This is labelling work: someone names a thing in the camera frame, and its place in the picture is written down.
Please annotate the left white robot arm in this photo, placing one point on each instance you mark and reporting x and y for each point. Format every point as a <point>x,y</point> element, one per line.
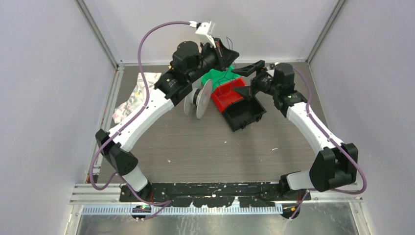
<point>115,145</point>

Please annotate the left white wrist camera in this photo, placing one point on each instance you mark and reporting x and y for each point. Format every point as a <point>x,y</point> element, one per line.
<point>203,32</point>

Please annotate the white slotted cable duct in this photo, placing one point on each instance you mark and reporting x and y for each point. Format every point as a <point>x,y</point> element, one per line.
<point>191,210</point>

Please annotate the green plastic bin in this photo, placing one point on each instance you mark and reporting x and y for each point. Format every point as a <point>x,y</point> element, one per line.
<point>219,77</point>

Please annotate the black plastic bin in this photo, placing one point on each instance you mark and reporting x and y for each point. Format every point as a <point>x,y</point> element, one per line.
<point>242,113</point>

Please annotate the grey plastic cable spool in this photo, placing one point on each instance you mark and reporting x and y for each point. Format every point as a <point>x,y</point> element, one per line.
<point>198,98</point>

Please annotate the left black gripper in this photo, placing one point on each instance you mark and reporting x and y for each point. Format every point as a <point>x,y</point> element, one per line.
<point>224,57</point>

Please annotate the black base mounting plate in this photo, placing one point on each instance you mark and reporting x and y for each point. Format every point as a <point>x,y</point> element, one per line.
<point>215,195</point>

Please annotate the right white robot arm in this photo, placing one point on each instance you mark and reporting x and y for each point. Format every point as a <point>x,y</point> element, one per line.
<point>335,162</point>

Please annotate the white patterned cloth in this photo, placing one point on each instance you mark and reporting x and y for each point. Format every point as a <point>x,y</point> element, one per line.
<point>137,96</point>

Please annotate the red plastic bin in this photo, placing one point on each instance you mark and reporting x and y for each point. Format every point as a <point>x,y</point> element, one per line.
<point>224,95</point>

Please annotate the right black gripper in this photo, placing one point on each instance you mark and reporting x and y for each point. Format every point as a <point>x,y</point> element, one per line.
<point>249,70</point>

